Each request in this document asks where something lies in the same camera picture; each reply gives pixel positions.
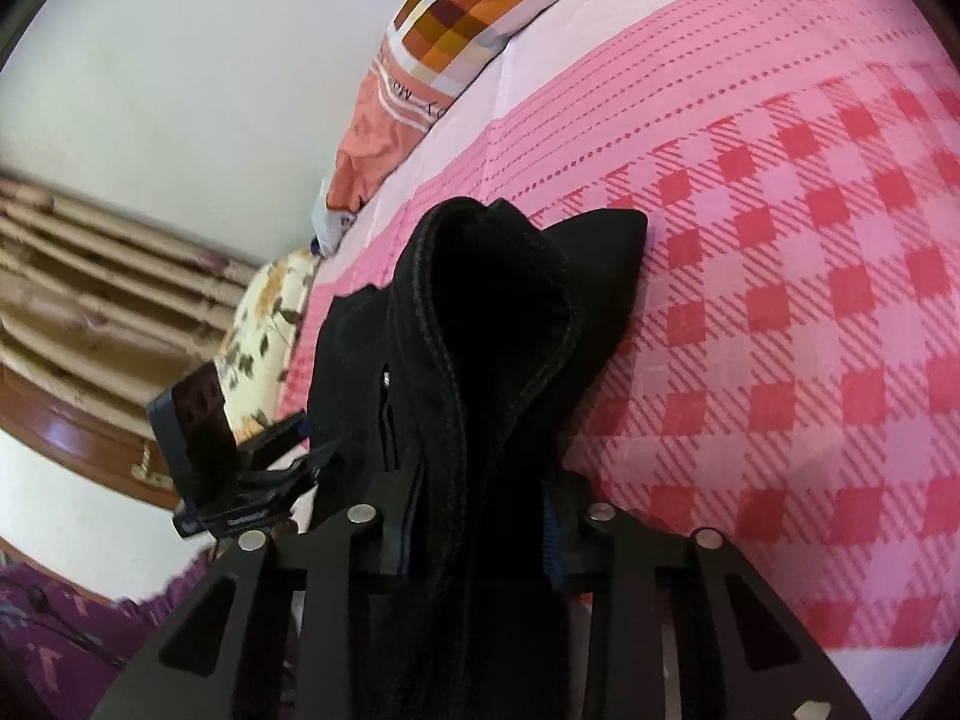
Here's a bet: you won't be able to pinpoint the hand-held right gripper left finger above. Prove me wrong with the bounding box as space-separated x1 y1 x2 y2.
90 504 422 720

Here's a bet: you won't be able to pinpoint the floral pillow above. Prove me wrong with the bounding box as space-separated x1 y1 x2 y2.
216 247 325 445

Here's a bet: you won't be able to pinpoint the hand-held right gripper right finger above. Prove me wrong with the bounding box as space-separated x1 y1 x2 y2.
543 476 875 720

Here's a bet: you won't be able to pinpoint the black cable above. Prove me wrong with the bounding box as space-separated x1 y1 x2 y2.
26 586 130 670

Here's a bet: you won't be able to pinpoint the black pants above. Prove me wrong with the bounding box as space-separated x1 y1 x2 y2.
306 197 650 720

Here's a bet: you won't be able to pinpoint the pink checked blanket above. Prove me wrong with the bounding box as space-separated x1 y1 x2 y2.
277 0 960 653

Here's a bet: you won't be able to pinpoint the orange patchwork pillow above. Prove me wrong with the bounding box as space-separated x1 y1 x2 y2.
311 0 632 256

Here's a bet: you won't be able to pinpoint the brown wooden bed frame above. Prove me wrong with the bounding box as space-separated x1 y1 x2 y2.
0 371 182 512

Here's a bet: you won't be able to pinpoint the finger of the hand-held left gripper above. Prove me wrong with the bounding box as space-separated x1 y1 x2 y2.
251 436 348 500
238 410 311 470

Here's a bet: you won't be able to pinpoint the purple patterned cloth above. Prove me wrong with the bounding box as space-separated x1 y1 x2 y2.
0 540 220 720

